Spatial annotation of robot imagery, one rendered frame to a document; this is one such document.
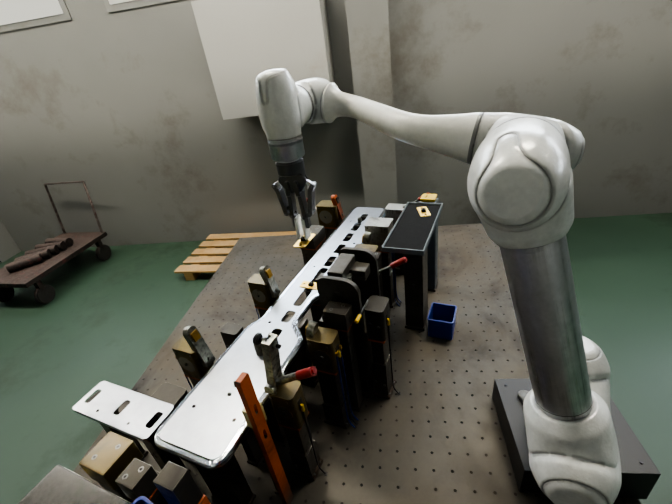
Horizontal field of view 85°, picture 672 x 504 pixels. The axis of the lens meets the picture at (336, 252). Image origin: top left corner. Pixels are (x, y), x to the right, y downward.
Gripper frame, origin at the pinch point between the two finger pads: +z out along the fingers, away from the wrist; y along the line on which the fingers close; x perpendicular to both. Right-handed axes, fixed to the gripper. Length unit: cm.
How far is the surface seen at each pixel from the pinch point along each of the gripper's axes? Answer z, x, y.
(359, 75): -21, -215, 46
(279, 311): 31.0, 3.2, 13.3
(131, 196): 69, -183, 305
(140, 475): 24, 63, 11
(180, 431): 31, 49, 16
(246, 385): 13.7, 45.0, -5.2
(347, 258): 12.3, -4.1, -11.1
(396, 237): 14.9, -23.8, -22.0
